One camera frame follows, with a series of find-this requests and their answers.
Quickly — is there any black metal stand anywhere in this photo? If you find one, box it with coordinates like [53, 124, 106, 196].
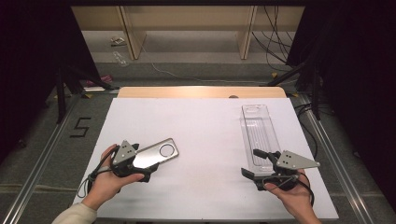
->
[266, 60, 321, 121]
[55, 64, 120, 124]

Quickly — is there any person's right hand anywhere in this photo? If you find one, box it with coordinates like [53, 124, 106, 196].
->
[264, 169, 316, 217]

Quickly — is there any person's left hand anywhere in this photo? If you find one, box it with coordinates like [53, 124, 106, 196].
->
[81, 144, 146, 211]

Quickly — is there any grey phone case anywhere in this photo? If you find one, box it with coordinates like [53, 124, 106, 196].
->
[132, 137, 180, 171]

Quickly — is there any clear plastic tray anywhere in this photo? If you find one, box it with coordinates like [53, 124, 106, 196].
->
[239, 104, 283, 175]

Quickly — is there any light wooden shelf unit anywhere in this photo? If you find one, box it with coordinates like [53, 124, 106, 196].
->
[70, 5, 306, 61]

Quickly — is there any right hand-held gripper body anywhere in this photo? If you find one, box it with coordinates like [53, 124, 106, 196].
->
[255, 149, 321, 191]

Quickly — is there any white table board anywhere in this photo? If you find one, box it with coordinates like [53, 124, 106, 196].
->
[72, 97, 340, 221]

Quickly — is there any pink object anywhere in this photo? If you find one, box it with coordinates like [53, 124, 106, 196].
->
[86, 74, 114, 88]

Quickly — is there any aluminium floor rail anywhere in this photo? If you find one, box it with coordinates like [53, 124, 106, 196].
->
[1, 92, 82, 224]
[299, 93, 373, 224]

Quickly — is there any clear plastic piece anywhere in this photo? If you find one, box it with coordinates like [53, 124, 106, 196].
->
[112, 50, 129, 68]

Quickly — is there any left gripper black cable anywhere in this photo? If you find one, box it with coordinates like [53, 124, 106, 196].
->
[77, 147, 120, 199]

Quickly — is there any black curtain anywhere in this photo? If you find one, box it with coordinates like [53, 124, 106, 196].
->
[286, 0, 396, 213]
[0, 0, 102, 164]

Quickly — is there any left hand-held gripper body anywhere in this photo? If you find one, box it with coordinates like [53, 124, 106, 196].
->
[110, 139, 148, 180]

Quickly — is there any bundle of black cables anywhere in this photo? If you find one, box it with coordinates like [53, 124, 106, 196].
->
[251, 5, 300, 73]

